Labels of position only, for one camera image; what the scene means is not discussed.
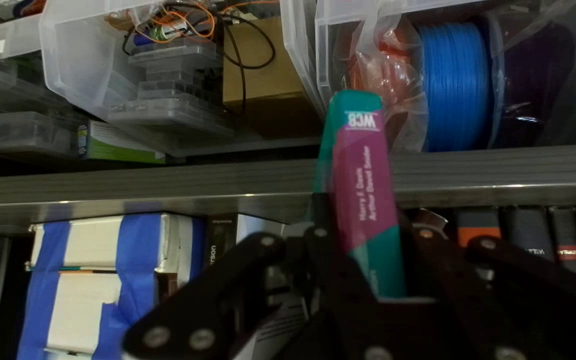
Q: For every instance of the blue filament spool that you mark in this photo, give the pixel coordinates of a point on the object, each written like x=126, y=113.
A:
x=457, y=83

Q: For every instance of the dark grey shelf unit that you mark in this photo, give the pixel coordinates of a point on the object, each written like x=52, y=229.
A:
x=283, y=189

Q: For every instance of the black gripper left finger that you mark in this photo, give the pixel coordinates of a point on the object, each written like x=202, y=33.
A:
x=217, y=312

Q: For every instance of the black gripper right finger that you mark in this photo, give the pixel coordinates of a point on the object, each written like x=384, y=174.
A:
x=486, y=300

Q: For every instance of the white blue binder books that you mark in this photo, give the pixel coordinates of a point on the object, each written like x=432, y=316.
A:
x=93, y=278

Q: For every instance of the clear stacking bin upper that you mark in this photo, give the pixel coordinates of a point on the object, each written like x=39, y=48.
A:
x=176, y=75

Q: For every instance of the green and purple book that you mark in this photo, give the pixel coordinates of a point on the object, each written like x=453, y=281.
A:
x=354, y=171

